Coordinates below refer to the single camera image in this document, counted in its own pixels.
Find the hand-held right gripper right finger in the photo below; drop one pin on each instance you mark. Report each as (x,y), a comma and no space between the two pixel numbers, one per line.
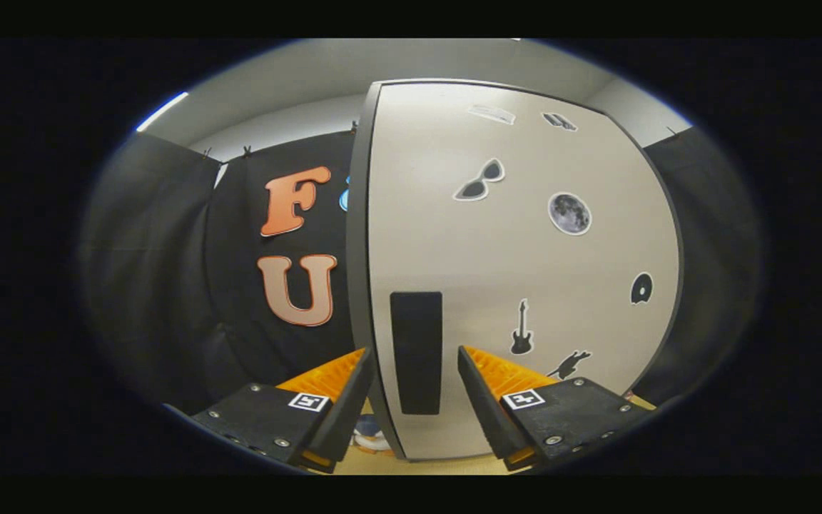
(486,414)

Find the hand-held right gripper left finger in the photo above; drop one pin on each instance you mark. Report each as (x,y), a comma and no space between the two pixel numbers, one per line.
(340,414)

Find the white cabinet door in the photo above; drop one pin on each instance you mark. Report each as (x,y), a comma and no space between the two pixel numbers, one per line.
(525,271)

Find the penguin plush toy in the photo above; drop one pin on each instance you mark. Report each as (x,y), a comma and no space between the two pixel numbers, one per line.
(368,430)

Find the black backdrop cloth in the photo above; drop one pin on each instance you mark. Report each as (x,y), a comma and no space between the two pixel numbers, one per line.
(154,285)

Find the long ceiling light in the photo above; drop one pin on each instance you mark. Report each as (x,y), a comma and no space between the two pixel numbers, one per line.
(161,112)

